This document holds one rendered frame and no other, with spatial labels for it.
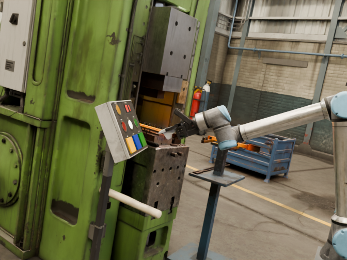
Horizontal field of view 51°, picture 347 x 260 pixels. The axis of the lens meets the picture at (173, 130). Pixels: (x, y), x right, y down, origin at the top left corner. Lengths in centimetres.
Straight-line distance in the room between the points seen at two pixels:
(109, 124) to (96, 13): 89
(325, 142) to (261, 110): 210
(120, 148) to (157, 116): 106
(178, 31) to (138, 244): 138
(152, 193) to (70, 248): 62
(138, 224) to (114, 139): 86
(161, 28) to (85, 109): 67
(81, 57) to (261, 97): 901
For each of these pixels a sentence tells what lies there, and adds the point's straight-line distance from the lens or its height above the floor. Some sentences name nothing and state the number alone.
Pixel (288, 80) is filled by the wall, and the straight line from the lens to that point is 1068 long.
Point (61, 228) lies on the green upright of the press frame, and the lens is 253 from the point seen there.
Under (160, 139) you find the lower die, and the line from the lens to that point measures 235.
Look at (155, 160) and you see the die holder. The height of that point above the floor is 84.
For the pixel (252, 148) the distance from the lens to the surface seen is 266.
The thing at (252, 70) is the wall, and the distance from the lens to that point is 1134.
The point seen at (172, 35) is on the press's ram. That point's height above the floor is 161.
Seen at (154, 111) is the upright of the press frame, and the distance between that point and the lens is 274.
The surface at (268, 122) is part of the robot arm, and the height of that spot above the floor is 122.
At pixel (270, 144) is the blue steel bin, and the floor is 60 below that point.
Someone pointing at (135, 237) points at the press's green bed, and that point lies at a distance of 248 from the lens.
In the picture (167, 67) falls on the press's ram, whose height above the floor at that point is 141.
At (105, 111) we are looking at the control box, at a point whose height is 115.
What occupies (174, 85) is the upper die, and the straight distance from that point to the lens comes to 236.
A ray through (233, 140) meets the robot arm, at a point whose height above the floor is 111.
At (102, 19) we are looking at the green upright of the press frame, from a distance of 233.
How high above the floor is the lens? 135
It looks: 8 degrees down
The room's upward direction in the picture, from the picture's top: 10 degrees clockwise
